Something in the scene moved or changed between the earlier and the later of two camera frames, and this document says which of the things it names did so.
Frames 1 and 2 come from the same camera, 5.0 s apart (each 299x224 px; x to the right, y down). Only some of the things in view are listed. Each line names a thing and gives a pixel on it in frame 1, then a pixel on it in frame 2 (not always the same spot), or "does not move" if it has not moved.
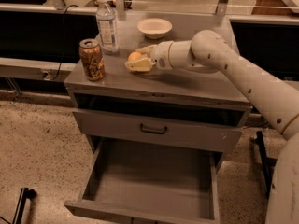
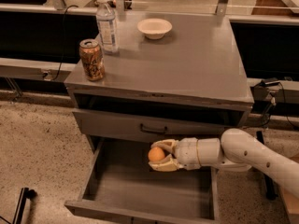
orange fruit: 134,56 → 156,154
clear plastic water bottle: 106,25 does not move
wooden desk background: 269,4 does not move
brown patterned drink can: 92,61 does not move
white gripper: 161,56 → 187,153
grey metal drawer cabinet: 202,110 does not move
